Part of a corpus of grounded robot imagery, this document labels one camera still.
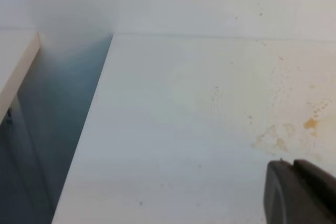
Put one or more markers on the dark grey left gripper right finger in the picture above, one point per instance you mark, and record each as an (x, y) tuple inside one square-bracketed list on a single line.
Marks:
[(320, 181)]

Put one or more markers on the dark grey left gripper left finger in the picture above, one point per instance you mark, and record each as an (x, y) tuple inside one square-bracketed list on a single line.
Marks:
[(289, 199)]

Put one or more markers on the white side table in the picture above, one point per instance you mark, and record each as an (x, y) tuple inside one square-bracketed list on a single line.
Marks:
[(18, 50)]

